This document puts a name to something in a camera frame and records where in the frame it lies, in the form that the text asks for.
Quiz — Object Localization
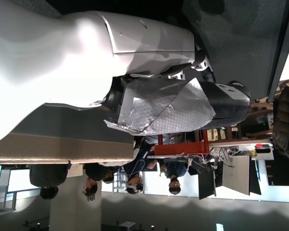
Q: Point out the control box red button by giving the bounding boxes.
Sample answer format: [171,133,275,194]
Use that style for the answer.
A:
[250,142,273,161]

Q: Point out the white panel board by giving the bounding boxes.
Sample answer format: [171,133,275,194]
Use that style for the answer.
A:
[222,155,251,197]

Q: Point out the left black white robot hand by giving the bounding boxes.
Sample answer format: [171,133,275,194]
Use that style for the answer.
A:
[0,0,252,145]

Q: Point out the person wearing black mask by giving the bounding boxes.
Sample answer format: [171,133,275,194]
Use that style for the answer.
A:
[158,160,191,195]

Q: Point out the person with dark hair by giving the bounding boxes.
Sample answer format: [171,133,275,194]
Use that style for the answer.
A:
[82,163,116,197]

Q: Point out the black monitor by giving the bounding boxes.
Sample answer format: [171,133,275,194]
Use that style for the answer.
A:
[198,170,217,200]

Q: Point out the red metal shelf cart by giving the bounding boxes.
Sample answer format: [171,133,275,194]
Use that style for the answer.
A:
[154,131,210,158]

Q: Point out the black jacket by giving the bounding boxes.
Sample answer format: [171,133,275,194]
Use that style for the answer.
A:
[272,86,289,166]

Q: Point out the person wearing headset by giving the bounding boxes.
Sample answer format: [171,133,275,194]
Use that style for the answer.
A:
[124,144,145,195]

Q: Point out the person in dark top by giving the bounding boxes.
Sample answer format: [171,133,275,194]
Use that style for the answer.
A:
[28,163,69,200]

